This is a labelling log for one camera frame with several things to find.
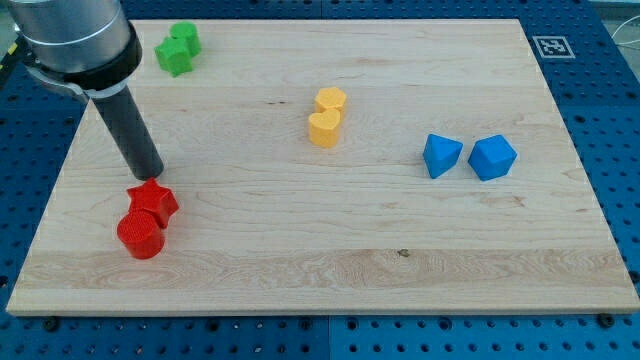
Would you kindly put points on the red star block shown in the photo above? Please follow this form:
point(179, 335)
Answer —
point(151, 197)

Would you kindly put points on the wooden board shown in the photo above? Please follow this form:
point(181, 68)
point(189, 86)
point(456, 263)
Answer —
point(271, 224)

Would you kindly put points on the green cylinder block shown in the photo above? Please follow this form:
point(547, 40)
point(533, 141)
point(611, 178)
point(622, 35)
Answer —
point(188, 32)

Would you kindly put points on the red cylinder block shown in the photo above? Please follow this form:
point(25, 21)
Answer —
point(140, 234)

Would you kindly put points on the yellow hexagon block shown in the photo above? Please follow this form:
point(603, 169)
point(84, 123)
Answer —
point(330, 98)

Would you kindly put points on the yellow heart block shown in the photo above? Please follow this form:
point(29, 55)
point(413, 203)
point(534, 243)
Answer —
point(324, 128)

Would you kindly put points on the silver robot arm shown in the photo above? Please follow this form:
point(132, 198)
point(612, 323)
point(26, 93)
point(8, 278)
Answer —
point(88, 49)

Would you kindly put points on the blue cube block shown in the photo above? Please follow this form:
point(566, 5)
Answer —
point(492, 157)

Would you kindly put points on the white fiducial marker tag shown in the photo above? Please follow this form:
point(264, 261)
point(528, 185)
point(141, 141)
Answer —
point(553, 47)

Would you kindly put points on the green star block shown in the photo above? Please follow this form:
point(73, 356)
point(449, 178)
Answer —
point(173, 56)

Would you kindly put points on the blue triangle block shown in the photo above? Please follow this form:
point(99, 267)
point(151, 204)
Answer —
point(440, 154)

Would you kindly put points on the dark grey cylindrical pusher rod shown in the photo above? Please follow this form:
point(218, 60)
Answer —
point(122, 118)

